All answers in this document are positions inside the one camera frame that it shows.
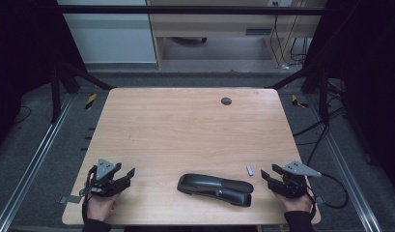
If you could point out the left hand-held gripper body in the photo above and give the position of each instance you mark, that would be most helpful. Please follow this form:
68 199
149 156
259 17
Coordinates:
105 180

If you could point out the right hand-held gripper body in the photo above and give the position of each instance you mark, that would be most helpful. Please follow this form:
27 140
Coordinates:
293 183

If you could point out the silver staple strip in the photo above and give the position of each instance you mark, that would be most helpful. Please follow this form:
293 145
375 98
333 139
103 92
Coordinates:
249 170

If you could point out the black stapler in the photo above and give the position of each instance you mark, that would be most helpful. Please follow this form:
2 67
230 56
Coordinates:
214 190

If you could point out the person's right hand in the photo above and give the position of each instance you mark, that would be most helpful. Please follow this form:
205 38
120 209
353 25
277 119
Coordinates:
296 203

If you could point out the person's left hand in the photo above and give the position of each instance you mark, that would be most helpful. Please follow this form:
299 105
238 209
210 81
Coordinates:
100 208

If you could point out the yellow black hazard tape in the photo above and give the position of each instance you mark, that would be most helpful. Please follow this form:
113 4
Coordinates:
297 101

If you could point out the dark round table grommet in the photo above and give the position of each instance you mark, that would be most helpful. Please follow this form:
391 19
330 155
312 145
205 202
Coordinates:
226 101

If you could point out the black curtain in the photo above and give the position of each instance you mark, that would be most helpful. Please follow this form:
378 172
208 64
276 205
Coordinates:
369 80
21 58

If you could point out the white cabinet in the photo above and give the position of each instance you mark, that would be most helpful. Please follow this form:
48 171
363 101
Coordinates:
111 38

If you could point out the light wooden desk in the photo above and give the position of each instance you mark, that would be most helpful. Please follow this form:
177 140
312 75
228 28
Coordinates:
211 24

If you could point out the grey table bracket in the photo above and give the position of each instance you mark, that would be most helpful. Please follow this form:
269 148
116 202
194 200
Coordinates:
69 199
320 199

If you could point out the aluminium floor rail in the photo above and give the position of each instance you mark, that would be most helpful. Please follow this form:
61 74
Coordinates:
346 174
31 167

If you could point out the black frame strut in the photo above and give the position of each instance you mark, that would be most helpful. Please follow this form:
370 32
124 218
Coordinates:
56 93
323 96

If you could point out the black frame crossbar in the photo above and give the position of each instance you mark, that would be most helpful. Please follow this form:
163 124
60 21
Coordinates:
185 10

